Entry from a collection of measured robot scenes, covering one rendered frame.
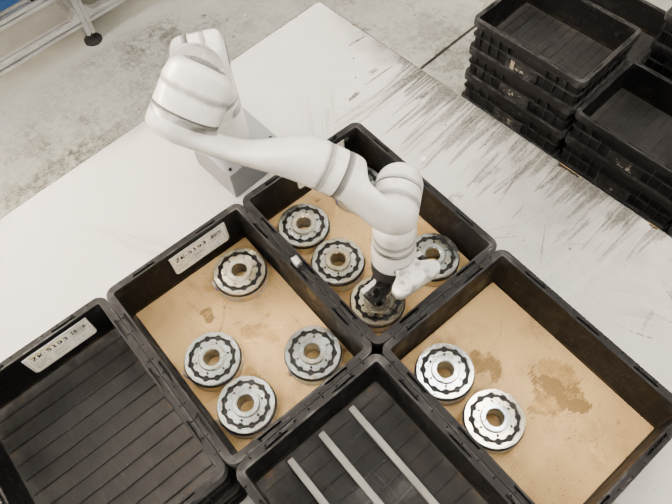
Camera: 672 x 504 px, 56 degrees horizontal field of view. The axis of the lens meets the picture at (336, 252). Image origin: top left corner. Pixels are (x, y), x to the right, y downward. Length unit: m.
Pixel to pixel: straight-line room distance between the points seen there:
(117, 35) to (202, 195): 1.68
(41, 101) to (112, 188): 1.39
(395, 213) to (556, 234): 0.68
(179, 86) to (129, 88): 2.05
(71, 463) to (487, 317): 0.78
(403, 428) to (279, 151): 0.54
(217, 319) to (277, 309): 0.12
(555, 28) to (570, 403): 1.38
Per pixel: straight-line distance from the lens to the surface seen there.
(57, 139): 2.80
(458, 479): 1.12
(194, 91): 0.81
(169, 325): 1.24
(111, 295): 1.19
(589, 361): 1.20
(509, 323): 1.21
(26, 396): 1.30
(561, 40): 2.21
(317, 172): 0.85
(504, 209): 1.49
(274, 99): 1.69
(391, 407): 1.13
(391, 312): 1.16
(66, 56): 3.12
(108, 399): 1.23
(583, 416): 1.19
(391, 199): 0.87
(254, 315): 1.21
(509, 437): 1.12
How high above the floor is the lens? 1.92
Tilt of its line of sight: 60 degrees down
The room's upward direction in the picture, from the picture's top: 5 degrees counter-clockwise
